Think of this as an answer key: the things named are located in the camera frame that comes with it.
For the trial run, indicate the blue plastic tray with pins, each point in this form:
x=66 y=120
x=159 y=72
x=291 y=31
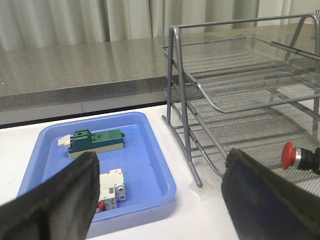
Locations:
x=149 y=184

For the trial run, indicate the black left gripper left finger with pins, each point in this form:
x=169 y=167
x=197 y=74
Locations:
x=61 y=208

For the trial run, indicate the green and beige switch block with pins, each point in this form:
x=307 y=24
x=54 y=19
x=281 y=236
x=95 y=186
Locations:
x=83 y=140

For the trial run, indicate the red emergency stop button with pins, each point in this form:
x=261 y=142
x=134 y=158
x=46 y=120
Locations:
x=300 y=158

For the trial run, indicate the clear tape patch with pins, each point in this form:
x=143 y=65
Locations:
x=206 y=192

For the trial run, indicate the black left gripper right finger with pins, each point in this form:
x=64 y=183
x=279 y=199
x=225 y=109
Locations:
x=264 y=206

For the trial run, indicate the silver mesh tray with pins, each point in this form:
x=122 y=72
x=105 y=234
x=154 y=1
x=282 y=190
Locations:
x=247 y=73
x=260 y=133

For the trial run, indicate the white circuit breaker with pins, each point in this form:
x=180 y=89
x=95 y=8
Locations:
x=112 y=190

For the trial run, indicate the silver metal rack frame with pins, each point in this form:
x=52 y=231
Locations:
x=305 y=38

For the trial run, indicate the grey stone counter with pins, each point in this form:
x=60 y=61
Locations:
x=73 y=79

